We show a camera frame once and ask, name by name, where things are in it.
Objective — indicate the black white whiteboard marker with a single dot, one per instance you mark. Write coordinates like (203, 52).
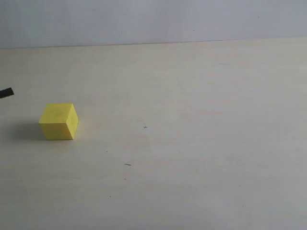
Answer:
(6, 93)

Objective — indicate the yellow foam cube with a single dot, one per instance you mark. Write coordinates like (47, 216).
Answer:
(59, 121)

